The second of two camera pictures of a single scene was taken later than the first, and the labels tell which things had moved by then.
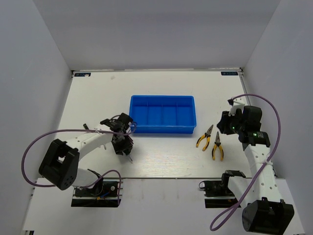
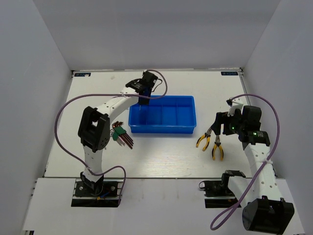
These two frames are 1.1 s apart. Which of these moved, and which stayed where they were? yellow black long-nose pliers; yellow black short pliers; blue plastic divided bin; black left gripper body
Moved: black left gripper body
Stayed: blue plastic divided bin; yellow black long-nose pliers; yellow black short pliers
